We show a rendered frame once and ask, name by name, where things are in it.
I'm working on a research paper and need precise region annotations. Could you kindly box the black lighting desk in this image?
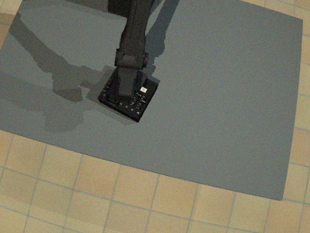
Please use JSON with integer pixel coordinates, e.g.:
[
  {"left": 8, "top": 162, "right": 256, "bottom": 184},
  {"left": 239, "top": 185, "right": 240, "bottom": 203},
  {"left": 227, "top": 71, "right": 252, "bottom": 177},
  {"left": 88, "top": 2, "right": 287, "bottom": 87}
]
[{"left": 98, "top": 77, "right": 157, "bottom": 123}]

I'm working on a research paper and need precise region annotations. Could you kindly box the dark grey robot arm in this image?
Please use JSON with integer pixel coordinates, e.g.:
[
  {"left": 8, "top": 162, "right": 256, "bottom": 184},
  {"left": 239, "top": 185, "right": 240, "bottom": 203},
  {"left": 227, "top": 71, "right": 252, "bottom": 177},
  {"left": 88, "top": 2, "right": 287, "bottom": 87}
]
[{"left": 105, "top": 0, "right": 153, "bottom": 106}]

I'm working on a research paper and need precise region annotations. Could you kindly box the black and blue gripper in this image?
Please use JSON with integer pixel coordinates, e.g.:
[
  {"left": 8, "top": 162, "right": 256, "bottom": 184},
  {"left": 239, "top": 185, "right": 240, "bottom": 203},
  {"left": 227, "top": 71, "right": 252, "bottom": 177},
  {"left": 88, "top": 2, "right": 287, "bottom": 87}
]
[{"left": 111, "top": 67, "right": 147, "bottom": 92}]

